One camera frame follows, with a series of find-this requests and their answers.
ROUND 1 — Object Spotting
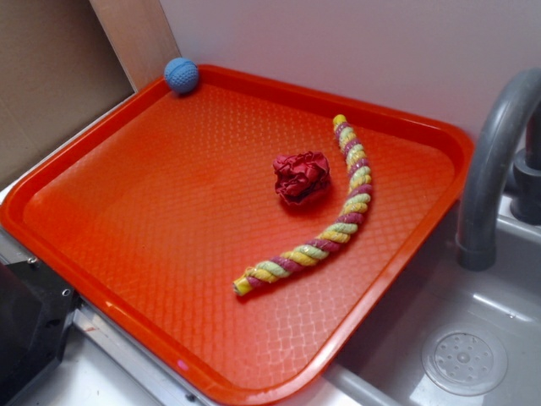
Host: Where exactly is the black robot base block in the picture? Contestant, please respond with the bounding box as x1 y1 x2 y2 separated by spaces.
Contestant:
1 261 79 405

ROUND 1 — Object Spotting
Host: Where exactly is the crumpled red paper ball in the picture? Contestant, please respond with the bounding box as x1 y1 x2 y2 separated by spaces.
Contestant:
272 151 331 206

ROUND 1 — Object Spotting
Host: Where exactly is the orange plastic tray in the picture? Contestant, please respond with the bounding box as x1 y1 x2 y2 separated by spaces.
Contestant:
1 65 473 405

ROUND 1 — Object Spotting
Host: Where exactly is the blue dimpled rubber ball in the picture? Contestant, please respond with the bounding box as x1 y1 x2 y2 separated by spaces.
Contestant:
164 58 199 95

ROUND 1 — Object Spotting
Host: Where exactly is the light wooden board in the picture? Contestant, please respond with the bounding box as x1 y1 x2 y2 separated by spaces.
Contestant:
90 0 181 91

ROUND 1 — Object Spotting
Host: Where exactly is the grey toy sink basin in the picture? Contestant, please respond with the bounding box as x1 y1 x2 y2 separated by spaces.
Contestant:
325 198 541 406

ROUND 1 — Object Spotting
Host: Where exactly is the brown cardboard panel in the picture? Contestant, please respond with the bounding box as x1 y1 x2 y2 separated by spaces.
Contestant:
1 1 133 187

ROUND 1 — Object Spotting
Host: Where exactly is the grey curved faucet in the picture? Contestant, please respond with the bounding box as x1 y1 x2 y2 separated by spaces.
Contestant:
456 68 540 271

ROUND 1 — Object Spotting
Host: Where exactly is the multicolored twisted rope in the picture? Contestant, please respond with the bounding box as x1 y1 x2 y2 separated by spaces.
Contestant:
232 113 374 299

